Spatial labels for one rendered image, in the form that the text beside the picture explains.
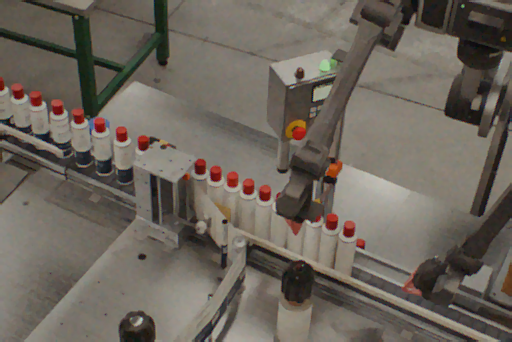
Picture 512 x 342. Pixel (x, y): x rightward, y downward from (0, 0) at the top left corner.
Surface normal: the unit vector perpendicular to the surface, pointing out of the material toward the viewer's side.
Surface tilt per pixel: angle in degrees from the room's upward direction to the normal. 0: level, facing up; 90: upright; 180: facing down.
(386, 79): 0
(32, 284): 0
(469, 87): 90
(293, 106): 90
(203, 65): 0
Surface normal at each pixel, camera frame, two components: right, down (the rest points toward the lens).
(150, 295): 0.09, -0.72
